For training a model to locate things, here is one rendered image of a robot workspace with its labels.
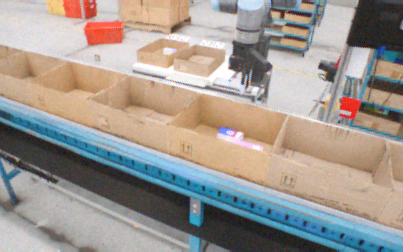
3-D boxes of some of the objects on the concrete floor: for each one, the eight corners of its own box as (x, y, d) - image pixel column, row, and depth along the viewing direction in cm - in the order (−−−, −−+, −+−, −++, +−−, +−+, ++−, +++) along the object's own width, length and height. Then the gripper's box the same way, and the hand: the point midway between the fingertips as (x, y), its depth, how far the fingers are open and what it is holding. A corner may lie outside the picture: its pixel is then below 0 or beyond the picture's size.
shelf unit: (336, 123, 320) (399, -89, 211) (383, 136, 305) (471, -84, 196) (327, 180, 245) (422, -110, 136) (388, 198, 229) (540, -105, 120)
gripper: (239, 35, 120) (233, 83, 132) (228, 43, 111) (223, 94, 123) (259, 39, 118) (252, 87, 130) (250, 47, 108) (243, 99, 120)
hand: (245, 89), depth 125 cm, fingers open, 5 cm apart
